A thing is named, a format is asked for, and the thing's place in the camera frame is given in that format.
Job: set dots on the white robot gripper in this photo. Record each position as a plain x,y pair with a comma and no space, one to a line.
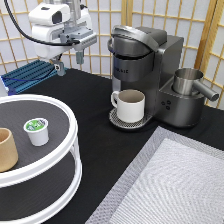
61,25

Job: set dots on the white green coffee pod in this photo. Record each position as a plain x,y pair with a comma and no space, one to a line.
37,130

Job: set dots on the grey coffee machine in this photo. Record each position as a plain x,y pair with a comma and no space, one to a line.
146,59

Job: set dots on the blue ridged metal rack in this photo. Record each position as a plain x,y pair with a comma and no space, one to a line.
27,76

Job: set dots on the white ceramic mug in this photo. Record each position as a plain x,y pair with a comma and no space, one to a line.
129,104

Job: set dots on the tan wooden cup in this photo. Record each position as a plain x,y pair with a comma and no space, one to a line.
8,150

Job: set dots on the white two-tier round shelf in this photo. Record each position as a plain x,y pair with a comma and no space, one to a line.
46,177

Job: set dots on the steel milk frother jug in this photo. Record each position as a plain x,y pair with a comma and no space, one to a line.
189,80

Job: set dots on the wooden shoji folding screen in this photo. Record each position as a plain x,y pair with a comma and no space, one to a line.
199,22

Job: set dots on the grey woven placemat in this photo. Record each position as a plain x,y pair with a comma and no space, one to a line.
172,180

